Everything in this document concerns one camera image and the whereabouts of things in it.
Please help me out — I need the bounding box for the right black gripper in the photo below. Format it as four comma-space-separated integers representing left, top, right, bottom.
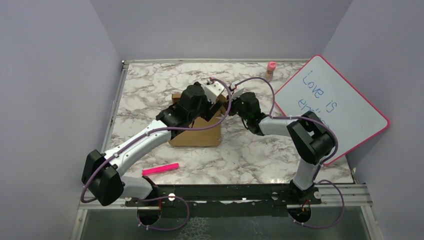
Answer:
221, 92, 250, 122

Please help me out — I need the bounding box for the brown cardboard box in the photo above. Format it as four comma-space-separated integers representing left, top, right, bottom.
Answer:
168, 110, 225, 148

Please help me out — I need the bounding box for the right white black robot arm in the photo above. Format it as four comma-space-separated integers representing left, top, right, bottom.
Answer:
229, 80, 339, 204

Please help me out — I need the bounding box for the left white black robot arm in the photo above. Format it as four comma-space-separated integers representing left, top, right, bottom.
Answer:
80, 78, 233, 206

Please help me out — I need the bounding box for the pink-capped small bottle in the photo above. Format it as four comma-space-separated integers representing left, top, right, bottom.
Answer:
263, 61, 277, 82

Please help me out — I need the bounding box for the pink-framed whiteboard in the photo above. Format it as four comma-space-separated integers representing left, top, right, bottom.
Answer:
275, 55, 390, 165

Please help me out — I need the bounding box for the pink rectangular stick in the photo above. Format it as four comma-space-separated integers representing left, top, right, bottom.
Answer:
141, 163, 180, 176

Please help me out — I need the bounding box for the aluminium front frame rail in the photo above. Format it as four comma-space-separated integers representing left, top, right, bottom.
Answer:
71, 182, 383, 240

